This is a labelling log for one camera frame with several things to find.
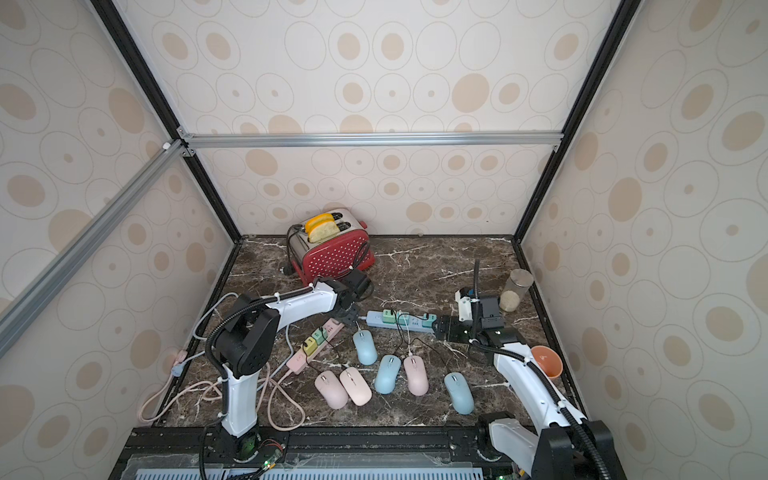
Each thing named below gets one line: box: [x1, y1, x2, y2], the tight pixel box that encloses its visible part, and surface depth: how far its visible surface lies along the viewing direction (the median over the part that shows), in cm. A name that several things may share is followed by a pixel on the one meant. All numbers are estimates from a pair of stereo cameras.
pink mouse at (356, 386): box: [340, 366, 373, 406], surface depth 83 cm
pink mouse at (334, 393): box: [314, 370, 349, 410], surface depth 83 cm
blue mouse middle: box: [375, 354, 402, 395], surface depth 85 cm
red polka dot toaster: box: [287, 208, 376, 286], surface depth 98 cm
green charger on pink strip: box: [311, 327, 328, 345], surface depth 87 cm
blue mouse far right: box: [444, 372, 475, 415], surface depth 82 cm
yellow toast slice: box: [305, 213, 340, 243], surface depth 96 cm
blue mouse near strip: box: [353, 329, 378, 365], surface depth 90 cm
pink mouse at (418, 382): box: [403, 355, 429, 397], surface depth 85 cm
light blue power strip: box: [366, 309, 437, 332], surface depth 95 cm
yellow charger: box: [303, 336, 318, 356], surface depth 85 cm
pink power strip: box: [286, 318, 345, 375], surface depth 87 cm
